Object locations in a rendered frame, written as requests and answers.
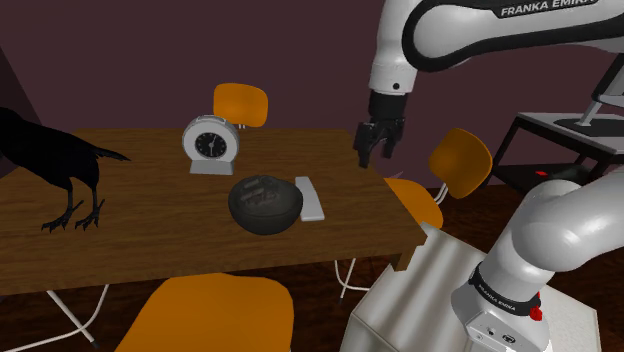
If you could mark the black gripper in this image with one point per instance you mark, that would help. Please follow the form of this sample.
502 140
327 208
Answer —
386 108

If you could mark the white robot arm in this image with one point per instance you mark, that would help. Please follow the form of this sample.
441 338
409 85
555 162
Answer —
546 234

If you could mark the orange chair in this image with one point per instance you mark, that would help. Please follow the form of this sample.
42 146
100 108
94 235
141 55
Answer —
214 317
460 163
241 105

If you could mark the white remote control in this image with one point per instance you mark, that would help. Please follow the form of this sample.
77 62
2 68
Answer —
310 200

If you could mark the black bowl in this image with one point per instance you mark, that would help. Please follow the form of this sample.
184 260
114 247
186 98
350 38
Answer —
265 214

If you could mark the grey robot stand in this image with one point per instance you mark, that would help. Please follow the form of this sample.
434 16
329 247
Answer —
414 302

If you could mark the white alarm clock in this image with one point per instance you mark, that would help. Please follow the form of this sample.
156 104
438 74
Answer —
210 144

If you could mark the black side table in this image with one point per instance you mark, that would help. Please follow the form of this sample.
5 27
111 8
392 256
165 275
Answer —
551 124

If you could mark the brown wooden table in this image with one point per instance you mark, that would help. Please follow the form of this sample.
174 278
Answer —
161 229

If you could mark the black crow figure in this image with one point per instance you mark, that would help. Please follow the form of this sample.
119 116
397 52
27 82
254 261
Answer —
48 151

